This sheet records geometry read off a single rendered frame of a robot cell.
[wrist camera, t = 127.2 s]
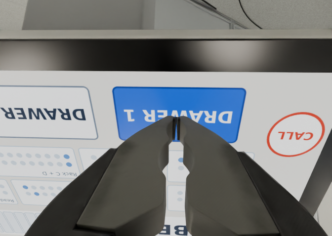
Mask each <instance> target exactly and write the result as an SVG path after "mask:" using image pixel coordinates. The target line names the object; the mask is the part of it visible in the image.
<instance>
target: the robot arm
mask: <svg viewBox="0 0 332 236"><path fill-rule="evenodd" d="M176 129H177V140H180V143H181V144H182V145H183V164H184V166H185V167H186V168H187V169H188V171H189V174H188V176H187V177H186V188H185V220H186V228H187V231H188V232H189V234H190V235H192V236H328V235H327V234H326V232H325V231H324V230H323V228H322V227H321V226H320V225H319V223H318V222H317V221H316V220H315V219H314V217H313V216H312V215H311V214H310V213H309V212H308V211H307V209H306V208H305V207H304V206H303V205H302V204H301V203H300V202H299V201H298V200H297V199H296V198H295V197H294V196H293V195H292V194H290V193H289V192H288V191H287V190H286V189H285V188H284V187H283V186H282V185H281V184H279V183H278V182H277V181H276V180H275V179H274V178H273V177H272V176H271V175H270V174H268V173H267V172H266V171H265V170H264V169H263V168H262V167H261V166H260V165H259V164H257V163H256V162H255V161H254V160H253V159H252V158H251V157H250V156H249V155H247V154H246V153H245V152H238V151H237V150H236V149H235V148H234V147H232V146H231V145H230V144H229V143H228V142H227V141H225V140H224V139H223V138H222V137H220V136H219V135H217V134H216V133H214V132H213V131H211V130H209V129H208V128H206V127H204V126H202V125H201V124H199V123H197V122H195V121H194V120H192V119H190V118H188V117H186V116H179V117H174V116H166V117H164V118H162V119H160V120H158V121H157V122H155V123H153V124H151V125H149V126H147V127H145V128H143V129H142V130H140V131H138V132H136V133H135V134H133V135H132V136H130V137H129V138H128V139H126V140H125V141H124V142H123V143H121V144H120V145H119V146H118V147H117V148H110V149H109V150H108V151H107V152H105V153H104V154H103V155H102V156H101V157H100V158H98V159H97V160H96V161H95V162H94V163H93V164H92V165H90V166H89V167H88V168H87V169H86V170H85V171H84V172H82V173H81V174H80V175H79V176H78V177H77V178H76V179H74V180H73V181H72V182H71V183H70V184H69V185H67V186H66V187H65V188H64V189H63V190H62V191H61V192H60V193H59V194H58V195H57V196H56V197H55V198H54V199H53V200H52V201H51V202H50V203H49V204H48V205H47V206H46V208H45V209H44V210H43V211H42V212H41V213H40V215H39V216H38V217H37V218H36V220H35V221H34V222H33V224H32V225H31V226H30V227H29V229H28V230H27V232H26V233H25V235H24V236H156V235H158V234H159V233H160V232H161V231H162V230H163V228H164V225H165V216H166V176H165V175H164V174H163V169H164V168H165V167H166V166H167V165H168V163H169V144H170V143H171V142H172V141H173V140H175V131H176Z"/></svg>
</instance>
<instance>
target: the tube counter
mask: <svg viewBox="0 0 332 236"><path fill-rule="evenodd" d="M40 213H41V212H40V211H18V210H0V234H13V235H25V233H26V232H27V230H28V229H29V227H30V226H31V225H32V224H33V222H34V221H35V220H36V218H37V217H38V216H39V215H40Z"/></svg>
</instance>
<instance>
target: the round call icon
mask: <svg viewBox="0 0 332 236"><path fill-rule="evenodd" d="M331 123H332V111H317V110H272V113H271V117H270V120H269V123H268V127H267V131H266V135H265V138H264V142H263V146H262V149H261V153H260V157H261V158H296V159H316V157H317V154H318V152H319V150H320V148H321V145H322V143H323V141H324V138H325V136H326V134H327V132H328V129H329V127H330V125H331Z"/></svg>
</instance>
